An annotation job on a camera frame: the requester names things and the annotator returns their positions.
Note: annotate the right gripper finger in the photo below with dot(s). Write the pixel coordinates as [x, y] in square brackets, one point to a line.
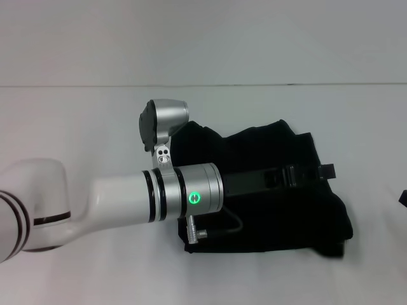
[404, 197]

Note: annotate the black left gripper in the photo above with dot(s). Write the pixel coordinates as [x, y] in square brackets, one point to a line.
[248, 182]

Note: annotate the black shirt with FREE print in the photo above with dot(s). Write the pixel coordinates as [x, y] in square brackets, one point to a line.
[270, 216]

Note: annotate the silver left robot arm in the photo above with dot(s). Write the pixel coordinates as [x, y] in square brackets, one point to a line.
[121, 197]

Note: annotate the silver metal connector plug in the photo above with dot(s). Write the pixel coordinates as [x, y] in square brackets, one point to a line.
[194, 230]

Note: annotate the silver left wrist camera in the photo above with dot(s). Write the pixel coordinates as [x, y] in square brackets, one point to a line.
[168, 119]

